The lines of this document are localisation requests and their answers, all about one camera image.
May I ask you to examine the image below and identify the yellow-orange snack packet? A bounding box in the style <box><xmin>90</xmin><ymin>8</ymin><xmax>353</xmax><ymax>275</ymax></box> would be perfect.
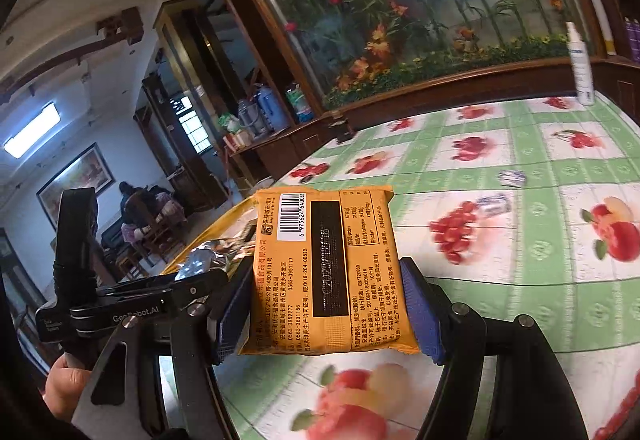
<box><xmin>235</xmin><ymin>187</ymin><xmax>421</xmax><ymax>357</ymax></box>

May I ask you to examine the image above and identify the green plastic bag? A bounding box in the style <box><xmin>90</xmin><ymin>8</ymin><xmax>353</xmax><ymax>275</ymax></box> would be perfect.
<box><xmin>285</xmin><ymin>82</ymin><xmax>313</xmax><ymax>123</ymax></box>

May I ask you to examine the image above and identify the blue thermos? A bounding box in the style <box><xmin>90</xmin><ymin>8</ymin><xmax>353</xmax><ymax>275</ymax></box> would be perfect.
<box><xmin>255</xmin><ymin>84</ymin><xmax>291</xmax><ymax>131</ymax></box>

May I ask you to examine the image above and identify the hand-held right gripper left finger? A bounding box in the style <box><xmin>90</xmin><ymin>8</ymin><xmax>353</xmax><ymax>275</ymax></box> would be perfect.
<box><xmin>72</xmin><ymin>260</ymin><xmax>256</xmax><ymax>440</ymax></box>

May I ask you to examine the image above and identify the ceiling lamp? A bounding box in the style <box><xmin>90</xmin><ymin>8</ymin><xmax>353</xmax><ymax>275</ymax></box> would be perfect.
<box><xmin>2</xmin><ymin>102</ymin><xmax>62</xmax><ymax>158</ymax></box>

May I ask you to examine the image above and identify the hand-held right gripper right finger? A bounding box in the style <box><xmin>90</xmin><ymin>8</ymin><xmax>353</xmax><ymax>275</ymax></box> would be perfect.
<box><xmin>399</xmin><ymin>257</ymin><xmax>591</xmax><ymax>440</ymax></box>

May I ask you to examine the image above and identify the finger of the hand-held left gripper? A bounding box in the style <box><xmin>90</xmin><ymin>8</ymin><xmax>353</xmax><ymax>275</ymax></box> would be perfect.
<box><xmin>96</xmin><ymin>269</ymin><xmax>230</xmax><ymax>303</ymax></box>

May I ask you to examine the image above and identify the framed wall picture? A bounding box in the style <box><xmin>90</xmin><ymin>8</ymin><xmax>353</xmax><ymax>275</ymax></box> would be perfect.
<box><xmin>36</xmin><ymin>142</ymin><xmax>116</xmax><ymax>231</ymax></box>

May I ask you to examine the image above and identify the clear plastic jug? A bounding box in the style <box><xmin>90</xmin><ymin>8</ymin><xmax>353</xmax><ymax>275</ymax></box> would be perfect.
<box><xmin>236</xmin><ymin>97</ymin><xmax>258</xmax><ymax>133</ymax></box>

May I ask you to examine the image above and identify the silver foil snack packet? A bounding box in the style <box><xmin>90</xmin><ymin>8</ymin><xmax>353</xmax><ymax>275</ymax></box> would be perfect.
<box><xmin>175</xmin><ymin>242</ymin><xmax>236</xmax><ymax>281</ymax></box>

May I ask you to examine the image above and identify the green fruit-print tablecloth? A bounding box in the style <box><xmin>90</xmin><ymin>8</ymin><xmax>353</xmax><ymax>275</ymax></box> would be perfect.
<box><xmin>212</xmin><ymin>92</ymin><xmax>640</xmax><ymax>440</ymax></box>

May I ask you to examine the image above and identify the yellow tray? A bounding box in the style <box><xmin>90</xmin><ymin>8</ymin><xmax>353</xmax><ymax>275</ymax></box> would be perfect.
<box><xmin>162</xmin><ymin>197</ymin><xmax>261</xmax><ymax>281</ymax></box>

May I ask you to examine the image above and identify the white spray bottle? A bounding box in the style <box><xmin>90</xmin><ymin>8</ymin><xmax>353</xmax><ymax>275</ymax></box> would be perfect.
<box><xmin>565</xmin><ymin>21</ymin><xmax>597</xmax><ymax>107</ymax></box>

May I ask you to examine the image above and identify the small black object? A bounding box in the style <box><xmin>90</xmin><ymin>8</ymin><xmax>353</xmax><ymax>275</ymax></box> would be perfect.
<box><xmin>330</xmin><ymin>117</ymin><xmax>356</xmax><ymax>146</ymax></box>

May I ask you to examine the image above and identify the person's left hand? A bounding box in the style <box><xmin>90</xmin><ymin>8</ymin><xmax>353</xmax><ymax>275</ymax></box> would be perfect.
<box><xmin>44</xmin><ymin>354</ymin><xmax>94</xmax><ymax>422</ymax></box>

